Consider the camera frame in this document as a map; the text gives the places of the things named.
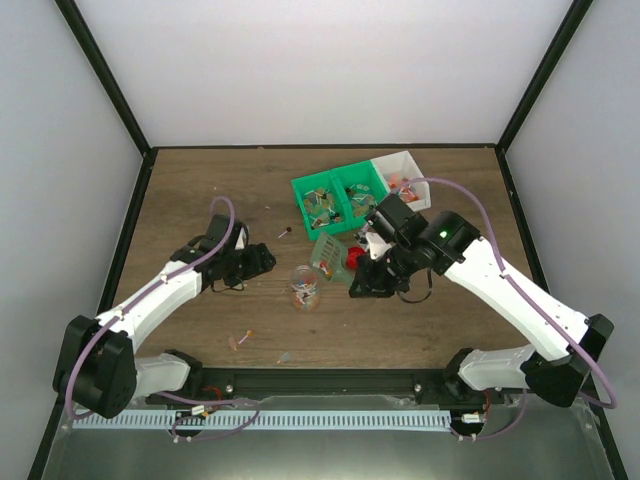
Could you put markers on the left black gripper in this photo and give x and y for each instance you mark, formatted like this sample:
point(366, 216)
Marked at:
point(260, 263)

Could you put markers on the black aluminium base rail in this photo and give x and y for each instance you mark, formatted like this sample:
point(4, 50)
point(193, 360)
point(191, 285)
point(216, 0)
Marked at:
point(320, 382)

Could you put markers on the spilled candy near rail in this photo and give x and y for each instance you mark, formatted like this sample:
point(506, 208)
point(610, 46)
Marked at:
point(284, 358)

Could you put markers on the light blue slotted strip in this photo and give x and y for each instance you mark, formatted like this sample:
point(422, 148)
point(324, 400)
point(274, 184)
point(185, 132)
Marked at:
point(273, 420)

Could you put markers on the green slotted scoop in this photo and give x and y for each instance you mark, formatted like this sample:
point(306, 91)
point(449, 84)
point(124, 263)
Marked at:
point(328, 259)

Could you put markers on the red jar lid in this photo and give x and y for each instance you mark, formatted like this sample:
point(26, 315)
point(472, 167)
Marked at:
point(353, 254)

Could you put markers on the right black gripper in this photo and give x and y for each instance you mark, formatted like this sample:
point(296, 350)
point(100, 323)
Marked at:
point(369, 286)

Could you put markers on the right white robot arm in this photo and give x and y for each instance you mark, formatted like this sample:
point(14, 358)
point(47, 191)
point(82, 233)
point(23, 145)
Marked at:
point(562, 344)

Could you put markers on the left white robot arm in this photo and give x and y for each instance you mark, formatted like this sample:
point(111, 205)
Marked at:
point(98, 368)

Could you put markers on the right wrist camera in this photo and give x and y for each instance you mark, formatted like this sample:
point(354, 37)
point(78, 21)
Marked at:
point(372, 243)

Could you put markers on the spilled dark lollipop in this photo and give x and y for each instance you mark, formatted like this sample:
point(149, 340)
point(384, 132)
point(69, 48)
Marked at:
point(285, 232)

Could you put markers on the green double candy bin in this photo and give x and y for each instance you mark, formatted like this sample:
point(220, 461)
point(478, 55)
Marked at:
point(336, 201)

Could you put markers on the white candy bin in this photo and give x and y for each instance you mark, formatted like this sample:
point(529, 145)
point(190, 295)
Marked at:
point(395, 170)

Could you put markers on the clear plastic jar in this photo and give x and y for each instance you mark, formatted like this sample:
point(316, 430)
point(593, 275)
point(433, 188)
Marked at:
point(304, 288)

